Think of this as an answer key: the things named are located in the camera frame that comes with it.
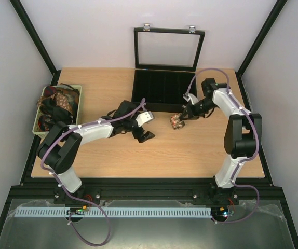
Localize patterned paisley tie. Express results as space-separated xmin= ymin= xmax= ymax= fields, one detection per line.
xmin=170 ymin=113 xmax=185 ymax=130

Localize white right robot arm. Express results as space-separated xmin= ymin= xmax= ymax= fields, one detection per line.
xmin=179 ymin=78 xmax=262 ymax=204

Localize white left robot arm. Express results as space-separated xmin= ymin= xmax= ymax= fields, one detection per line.
xmin=36 ymin=101 xmax=155 ymax=204

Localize dark ties in basket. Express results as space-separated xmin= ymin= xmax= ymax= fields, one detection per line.
xmin=36 ymin=82 xmax=81 ymax=132

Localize black compartment display box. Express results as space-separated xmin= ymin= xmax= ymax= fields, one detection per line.
xmin=131 ymin=24 xmax=206 ymax=113

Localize brown patterned tie over basket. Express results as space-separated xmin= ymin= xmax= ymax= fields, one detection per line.
xmin=37 ymin=92 xmax=73 ymax=115

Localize pale green perforated basket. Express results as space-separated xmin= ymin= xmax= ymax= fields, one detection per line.
xmin=32 ymin=84 xmax=83 ymax=140

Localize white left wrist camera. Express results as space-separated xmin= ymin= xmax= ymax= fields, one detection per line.
xmin=136 ymin=111 xmax=154 ymax=127

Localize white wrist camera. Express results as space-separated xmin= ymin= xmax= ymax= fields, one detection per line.
xmin=183 ymin=93 xmax=199 ymax=105
xmin=136 ymin=111 xmax=154 ymax=127

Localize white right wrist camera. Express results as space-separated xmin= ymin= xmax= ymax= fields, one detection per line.
xmin=183 ymin=93 xmax=199 ymax=105

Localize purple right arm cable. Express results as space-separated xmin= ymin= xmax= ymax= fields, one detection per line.
xmin=184 ymin=67 xmax=260 ymax=225

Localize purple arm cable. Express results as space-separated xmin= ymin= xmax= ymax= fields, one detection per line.
xmin=184 ymin=67 xmax=260 ymax=225
xmin=40 ymin=98 xmax=147 ymax=246

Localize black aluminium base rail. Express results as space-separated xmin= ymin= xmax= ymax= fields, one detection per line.
xmin=6 ymin=178 xmax=287 ymax=204

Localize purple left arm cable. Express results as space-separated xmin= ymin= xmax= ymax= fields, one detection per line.
xmin=40 ymin=98 xmax=147 ymax=246

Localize light blue slotted cable duct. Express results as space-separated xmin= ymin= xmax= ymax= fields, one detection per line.
xmin=14 ymin=207 xmax=212 ymax=218

